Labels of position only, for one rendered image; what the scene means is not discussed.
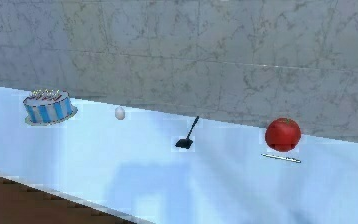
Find black spatula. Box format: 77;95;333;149
174;115;200;150

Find white egg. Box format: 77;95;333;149
114;106;126;121

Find red tomato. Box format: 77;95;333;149
264;117;302;153

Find blue white striped cake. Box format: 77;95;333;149
22;88;79;127

